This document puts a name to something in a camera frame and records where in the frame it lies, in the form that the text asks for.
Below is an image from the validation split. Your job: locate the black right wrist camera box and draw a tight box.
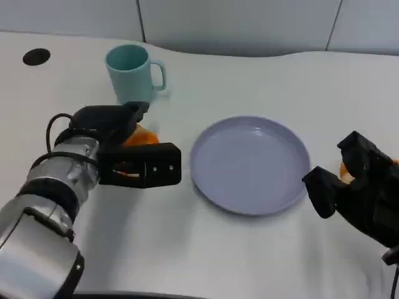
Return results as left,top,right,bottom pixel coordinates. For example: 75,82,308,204
382,245,399,266

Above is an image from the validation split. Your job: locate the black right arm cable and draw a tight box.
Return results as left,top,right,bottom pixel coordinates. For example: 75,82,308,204
391,266,399,299

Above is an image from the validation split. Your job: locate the lilac plate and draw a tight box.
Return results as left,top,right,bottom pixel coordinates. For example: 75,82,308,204
190,115,312,216

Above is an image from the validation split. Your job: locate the desk partition screen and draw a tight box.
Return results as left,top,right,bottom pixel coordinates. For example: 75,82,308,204
0,0,399,57

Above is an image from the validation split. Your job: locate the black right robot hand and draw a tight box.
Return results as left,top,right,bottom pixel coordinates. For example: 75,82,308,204
301,130,399,250

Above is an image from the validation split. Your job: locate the pale green mug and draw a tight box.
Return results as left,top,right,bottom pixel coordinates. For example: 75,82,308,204
104,44,169,107

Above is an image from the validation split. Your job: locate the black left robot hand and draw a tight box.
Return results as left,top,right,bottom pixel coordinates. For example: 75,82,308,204
68,101,183,189

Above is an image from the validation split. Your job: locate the black round table grommet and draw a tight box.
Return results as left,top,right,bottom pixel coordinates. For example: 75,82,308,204
22,48,51,67

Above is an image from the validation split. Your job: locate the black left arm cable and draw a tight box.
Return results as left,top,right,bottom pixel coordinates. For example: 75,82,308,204
31,113,98,168

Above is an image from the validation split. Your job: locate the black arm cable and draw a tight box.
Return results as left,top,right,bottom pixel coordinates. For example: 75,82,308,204
31,113,98,168
391,266,399,299

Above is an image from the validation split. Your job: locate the orange and white bread roll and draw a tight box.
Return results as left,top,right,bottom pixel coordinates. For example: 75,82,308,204
339,158,357,183
113,124,160,179

